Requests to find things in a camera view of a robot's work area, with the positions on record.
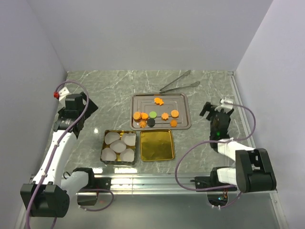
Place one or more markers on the silver metal tray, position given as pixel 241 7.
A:
pixel 172 101

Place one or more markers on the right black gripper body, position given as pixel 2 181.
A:
pixel 212 132

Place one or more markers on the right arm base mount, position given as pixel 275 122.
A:
pixel 217 192

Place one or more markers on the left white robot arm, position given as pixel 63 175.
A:
pixel 47 195

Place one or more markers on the white paper cup bottom-left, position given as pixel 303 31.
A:
pixel 108 155

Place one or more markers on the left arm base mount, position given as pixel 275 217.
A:
pixel 87 197

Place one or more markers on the black round cookie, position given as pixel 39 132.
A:
pixel 151 122

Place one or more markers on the gold cookie tin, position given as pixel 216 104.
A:
pixel 118 162

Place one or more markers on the orange swirl cookie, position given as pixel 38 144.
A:
pixel 143 124

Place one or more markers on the white paper cup bottom-right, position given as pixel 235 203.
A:
pixel 127 155

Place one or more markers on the white paper cup top-left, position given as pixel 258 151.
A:
pixel 111 137

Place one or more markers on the white paper cup centre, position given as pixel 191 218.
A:
pixel 118 146

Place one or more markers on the orange flower cookie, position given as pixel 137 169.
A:
pixel 144 116
pixel 173 123
pixel 165 116

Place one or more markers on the metal tongs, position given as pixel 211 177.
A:
pixel 165 88

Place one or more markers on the green round cookie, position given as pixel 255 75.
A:
pixel 152 114

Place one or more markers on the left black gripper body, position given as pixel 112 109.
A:
pixel 61 112

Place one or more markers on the aluminium rail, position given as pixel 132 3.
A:
pixel 132 184

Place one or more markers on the round orange cookie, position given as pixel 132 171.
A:
pixel 137 116

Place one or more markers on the white paper cup top-right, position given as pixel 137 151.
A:
pixel 129 139

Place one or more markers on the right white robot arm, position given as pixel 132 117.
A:
pixel 253 171

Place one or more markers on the round waffle cookie right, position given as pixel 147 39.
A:
pixel 174 113

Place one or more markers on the gold tin lid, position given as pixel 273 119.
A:
pixel 156 145

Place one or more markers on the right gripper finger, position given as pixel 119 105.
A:
pixel 208 107
pixel 226 128

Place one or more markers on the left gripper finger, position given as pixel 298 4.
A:
pixel 77 129
pixel 91 106

